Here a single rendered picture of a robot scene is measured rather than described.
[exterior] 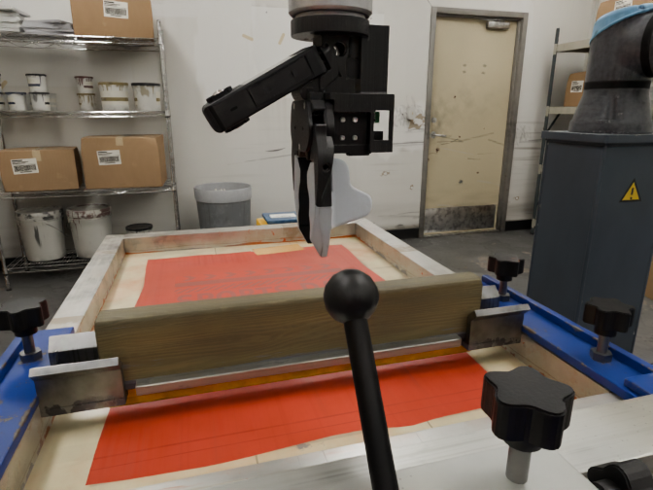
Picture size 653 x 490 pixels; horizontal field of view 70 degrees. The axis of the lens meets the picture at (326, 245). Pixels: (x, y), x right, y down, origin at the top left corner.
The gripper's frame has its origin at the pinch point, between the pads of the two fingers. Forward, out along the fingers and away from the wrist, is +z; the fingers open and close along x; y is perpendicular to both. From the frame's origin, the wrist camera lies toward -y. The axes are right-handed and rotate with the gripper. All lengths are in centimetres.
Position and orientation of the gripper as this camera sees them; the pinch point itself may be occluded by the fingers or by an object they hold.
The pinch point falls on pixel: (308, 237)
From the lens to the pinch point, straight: 46.7
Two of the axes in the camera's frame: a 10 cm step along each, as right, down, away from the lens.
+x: -2.9, -2.6, 9.2
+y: 9.6, -0.8, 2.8
